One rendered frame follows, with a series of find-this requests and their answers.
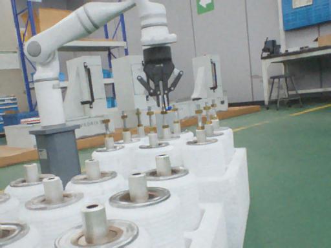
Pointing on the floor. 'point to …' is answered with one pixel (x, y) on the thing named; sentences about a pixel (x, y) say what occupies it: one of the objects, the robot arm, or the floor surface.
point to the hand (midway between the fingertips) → (162, 101)
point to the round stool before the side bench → (286, 90)
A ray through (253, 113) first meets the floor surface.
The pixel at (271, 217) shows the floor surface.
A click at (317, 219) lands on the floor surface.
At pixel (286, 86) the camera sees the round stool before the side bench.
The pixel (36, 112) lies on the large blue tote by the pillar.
